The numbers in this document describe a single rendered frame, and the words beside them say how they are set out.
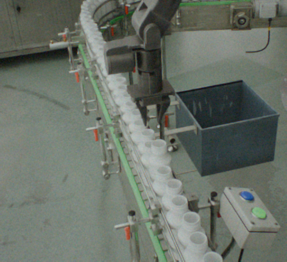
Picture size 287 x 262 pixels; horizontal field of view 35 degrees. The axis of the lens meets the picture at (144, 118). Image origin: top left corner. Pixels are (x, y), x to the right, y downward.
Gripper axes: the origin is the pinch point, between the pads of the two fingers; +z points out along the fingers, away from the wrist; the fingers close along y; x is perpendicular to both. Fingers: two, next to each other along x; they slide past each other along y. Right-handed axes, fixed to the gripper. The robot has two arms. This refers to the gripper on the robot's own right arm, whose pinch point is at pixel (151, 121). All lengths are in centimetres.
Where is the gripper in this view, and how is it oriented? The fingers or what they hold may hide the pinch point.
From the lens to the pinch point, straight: 109.8
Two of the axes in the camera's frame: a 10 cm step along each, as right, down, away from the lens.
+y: -9.6, 1.8, -2.0
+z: 0.5, 8.5, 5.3
